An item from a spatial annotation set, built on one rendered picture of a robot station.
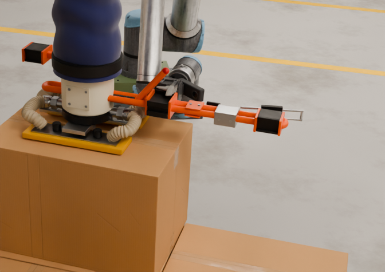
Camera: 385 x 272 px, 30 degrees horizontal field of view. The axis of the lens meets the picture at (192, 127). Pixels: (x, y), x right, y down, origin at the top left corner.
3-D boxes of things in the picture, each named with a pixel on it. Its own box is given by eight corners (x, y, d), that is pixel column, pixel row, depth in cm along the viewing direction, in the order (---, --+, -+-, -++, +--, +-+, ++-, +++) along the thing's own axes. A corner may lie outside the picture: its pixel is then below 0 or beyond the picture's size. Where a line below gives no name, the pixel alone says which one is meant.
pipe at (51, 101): (24, 125, 231) (23, 109, 229) (55, 95, 253) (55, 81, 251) (124, 142, 225) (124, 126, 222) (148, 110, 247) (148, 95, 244)
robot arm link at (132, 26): (124, 43, 322) (125, 5, 314) (161, 45, 323) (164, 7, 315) (122, 55, 308) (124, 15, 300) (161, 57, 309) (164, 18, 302)
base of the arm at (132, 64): (117, 62, 327) (118, 42, 323) (158, 63, 330) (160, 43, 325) (118, 78, 310) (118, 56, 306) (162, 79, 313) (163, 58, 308)
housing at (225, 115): (212, 125, 225) (213, 111, 223) (217, 116, 231) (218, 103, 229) (235, 128, 223) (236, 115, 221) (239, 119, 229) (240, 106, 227)
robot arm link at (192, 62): (202, 80, 264) (204, 55, 260) (193, 93, 253) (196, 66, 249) (177, 76, 266) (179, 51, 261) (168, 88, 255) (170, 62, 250)
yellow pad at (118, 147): (22, 138, 231) (20, 124, 229) (35, 125, 240) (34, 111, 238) (121, 156, 225) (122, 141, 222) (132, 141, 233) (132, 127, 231)
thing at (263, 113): (252, 131, 221) (254, 117, 219) (256, 122, 228) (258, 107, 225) (279, 136, 220) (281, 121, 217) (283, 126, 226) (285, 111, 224)
